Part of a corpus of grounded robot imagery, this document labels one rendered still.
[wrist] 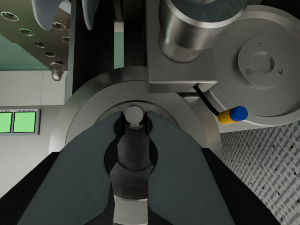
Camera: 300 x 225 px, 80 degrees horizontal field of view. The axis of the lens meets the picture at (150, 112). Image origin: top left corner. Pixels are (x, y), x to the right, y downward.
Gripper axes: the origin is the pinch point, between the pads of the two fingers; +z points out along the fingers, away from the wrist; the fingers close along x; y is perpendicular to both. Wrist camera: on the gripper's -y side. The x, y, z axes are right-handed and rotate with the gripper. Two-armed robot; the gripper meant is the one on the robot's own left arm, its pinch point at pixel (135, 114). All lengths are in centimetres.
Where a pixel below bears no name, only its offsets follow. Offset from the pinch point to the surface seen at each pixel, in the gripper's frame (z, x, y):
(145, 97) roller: 3.6, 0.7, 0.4
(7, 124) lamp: 29.6, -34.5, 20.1
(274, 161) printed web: 6.3, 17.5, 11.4
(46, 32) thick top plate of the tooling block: 28.6, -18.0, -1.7
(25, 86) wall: 263, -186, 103
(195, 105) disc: 3.9, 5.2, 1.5
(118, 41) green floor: 229, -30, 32
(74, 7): 10.8, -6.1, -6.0
